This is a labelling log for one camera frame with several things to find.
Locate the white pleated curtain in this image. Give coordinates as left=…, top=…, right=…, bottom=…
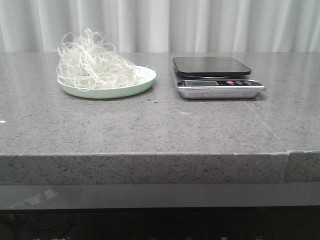
left=0, top=0, right=320, bottom=53

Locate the translucent white vermicelli bundle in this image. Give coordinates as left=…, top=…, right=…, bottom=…
left=56, top=27, right=147, bottom=92

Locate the black silver kitchen scale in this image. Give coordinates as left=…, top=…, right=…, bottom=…
left=173, top=56, right=266, bottom=100

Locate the pale green round plate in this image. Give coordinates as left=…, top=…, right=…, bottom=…
left=57, top=66, right=156, bottom=99

